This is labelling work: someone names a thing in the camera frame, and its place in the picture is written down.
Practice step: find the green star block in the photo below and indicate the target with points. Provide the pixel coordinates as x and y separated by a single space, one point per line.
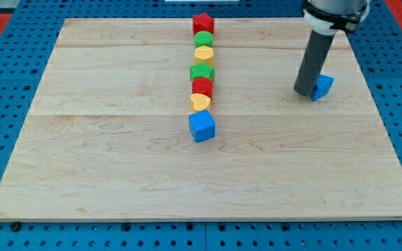
202 70

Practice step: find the red cylinder block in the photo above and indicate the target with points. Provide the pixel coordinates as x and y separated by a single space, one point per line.
203 86

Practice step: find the yellow heart block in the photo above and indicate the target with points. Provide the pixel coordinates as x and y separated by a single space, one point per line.
200 102

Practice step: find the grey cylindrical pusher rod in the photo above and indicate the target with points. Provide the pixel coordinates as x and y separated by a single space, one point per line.
314 57

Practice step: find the red star block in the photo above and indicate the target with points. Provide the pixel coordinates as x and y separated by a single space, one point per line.
203 22

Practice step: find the blue triangle block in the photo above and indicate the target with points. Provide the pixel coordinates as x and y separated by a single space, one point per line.
322 87

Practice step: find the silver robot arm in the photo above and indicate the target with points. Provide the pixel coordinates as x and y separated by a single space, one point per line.
326 18

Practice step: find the blue cube block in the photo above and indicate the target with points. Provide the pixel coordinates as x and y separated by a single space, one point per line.
202 126

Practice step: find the yellow hexagon block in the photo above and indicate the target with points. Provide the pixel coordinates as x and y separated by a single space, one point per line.
204 53

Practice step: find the green cylinder block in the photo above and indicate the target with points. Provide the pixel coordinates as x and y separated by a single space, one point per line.
203 38

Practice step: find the light wooden board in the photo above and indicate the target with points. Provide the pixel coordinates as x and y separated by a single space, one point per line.
107 137

